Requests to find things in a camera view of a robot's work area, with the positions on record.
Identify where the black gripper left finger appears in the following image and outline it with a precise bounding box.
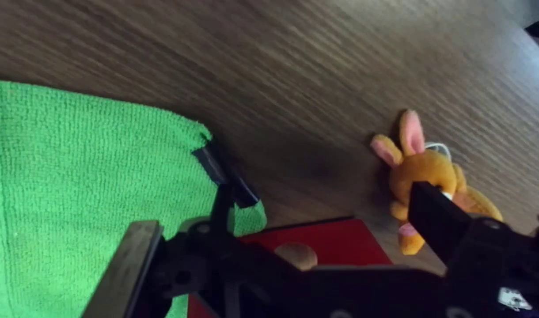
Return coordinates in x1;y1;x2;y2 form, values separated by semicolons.
191;144;264;236

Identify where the green cloth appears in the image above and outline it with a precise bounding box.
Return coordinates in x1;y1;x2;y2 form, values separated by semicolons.
0;77;269;318

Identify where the brown plush bunny toy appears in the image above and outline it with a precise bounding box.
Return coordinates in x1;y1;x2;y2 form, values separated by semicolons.
370;107;506;258

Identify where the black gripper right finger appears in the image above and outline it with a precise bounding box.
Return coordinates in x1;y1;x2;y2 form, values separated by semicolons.
409;180;477;268

